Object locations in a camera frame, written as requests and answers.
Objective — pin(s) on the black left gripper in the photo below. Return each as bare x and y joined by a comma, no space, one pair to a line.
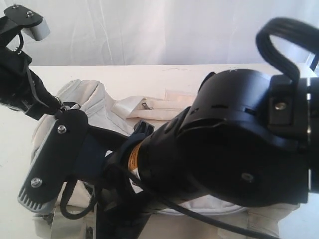
16,92

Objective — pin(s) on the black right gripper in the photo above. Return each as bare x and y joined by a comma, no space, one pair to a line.
112,194

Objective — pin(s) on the beige duffel bag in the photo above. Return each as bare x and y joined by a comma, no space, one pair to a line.
120,116

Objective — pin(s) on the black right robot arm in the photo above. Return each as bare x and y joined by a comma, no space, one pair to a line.
247,139

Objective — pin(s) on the dark stand at right edge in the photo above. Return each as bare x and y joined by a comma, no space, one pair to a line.
314,63

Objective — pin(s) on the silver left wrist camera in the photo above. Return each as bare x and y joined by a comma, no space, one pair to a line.
18,18

